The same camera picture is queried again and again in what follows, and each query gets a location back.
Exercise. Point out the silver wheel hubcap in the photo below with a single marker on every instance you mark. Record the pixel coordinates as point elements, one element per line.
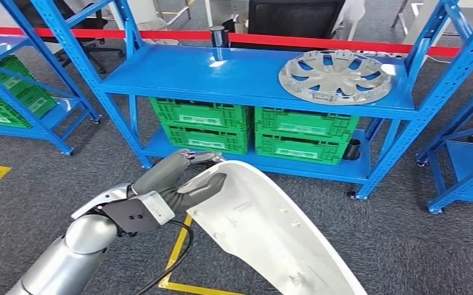
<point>334,79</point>

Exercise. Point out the red barrier belt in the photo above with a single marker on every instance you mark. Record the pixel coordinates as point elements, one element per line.
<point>301,42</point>
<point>97,33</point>

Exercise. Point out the black bag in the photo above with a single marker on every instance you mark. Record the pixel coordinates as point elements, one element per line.
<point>229,25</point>

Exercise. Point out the white desk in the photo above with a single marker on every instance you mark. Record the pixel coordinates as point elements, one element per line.
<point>220,10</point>
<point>417,20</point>
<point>142,10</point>

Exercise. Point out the yellow floor tape square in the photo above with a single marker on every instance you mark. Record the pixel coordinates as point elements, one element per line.
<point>179,244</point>

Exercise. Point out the chrome barrier post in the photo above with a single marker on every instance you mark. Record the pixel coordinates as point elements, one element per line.
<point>218,36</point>

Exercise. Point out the black mesh office chair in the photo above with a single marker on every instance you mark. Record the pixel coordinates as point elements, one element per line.
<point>293,18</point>

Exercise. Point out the black plastic tube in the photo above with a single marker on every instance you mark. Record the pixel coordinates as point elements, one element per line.
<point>352,150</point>

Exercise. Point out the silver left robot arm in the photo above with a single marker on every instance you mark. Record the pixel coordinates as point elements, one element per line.
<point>73,256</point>

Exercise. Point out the white plastic car part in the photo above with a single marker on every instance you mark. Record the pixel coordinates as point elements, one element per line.
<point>260,228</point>

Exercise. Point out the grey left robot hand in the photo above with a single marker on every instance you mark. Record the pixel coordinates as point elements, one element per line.
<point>158,175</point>

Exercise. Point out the blue metal shelf rack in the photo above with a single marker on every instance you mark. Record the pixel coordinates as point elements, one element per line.
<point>16,132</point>
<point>179,73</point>
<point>464,163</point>

